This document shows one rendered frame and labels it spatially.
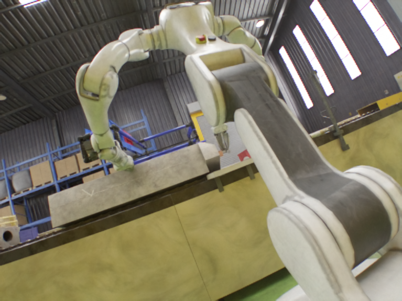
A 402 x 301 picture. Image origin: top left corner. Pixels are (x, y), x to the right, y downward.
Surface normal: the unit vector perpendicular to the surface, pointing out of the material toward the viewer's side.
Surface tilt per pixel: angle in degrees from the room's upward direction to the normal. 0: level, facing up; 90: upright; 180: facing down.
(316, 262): 85
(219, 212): 90
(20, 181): 88
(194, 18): 103
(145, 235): 90
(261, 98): 72
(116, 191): 80
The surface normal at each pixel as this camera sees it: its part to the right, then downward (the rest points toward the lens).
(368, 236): 0.18, -0.07
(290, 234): -0.94, 0.21
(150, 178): 0.05, -0.34
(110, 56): 0.41, -0.32
